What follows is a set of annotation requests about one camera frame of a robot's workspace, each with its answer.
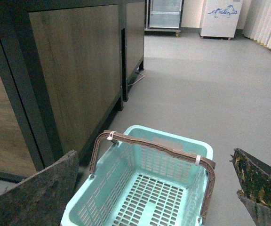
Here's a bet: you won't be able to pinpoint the white chest freezer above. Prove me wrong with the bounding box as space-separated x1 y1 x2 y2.
199 0 243 40

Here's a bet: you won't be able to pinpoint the dark wooden display cabinet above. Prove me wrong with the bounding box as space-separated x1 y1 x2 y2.
0 0 145 182

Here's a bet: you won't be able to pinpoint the light blue plastic basket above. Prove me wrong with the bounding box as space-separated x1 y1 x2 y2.
61 125 213 226

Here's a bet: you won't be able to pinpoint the pink floor cable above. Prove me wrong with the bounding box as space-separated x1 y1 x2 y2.
127 71 145 86

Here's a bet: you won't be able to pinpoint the glass door refrigerator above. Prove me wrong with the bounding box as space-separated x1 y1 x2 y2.
144 0 184 37

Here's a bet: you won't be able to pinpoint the brown basket handle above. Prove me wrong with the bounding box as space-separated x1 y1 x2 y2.
89 130 215 222

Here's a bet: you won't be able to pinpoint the dark padded left gripper left finger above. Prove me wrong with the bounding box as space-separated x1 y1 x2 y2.
0 150 79 226

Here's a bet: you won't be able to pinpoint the dark padded left gripper right finger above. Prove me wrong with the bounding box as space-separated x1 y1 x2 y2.
231 148 271 226

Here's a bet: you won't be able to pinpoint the white vertical blinds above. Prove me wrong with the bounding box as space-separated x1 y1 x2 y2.
243 0 271 50

